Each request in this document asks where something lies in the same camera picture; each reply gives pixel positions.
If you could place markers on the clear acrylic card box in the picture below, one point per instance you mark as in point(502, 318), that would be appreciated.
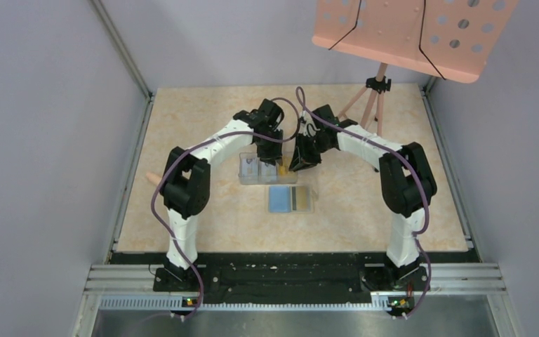
point(257, 180)

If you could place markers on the grey slotted cable duct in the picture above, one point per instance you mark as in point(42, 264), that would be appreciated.
point(179, 303)

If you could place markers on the silver credit card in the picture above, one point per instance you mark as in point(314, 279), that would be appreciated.
point(267, 173)
point(249, 168)

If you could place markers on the pink wooden cylinder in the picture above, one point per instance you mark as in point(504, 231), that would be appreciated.
point(153, 178)

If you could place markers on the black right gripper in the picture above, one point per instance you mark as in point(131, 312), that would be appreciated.
point(302, 160)

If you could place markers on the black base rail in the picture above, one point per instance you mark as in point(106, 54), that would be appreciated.
point(281, 278)

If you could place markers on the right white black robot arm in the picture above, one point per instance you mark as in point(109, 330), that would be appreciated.
point(406, 180)

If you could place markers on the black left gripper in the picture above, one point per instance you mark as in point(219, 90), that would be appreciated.
point(268, 156)

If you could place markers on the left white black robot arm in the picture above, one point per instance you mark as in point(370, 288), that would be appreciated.
point(186, 184)

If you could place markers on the pink music stand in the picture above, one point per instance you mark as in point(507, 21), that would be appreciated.
point(447, 39)

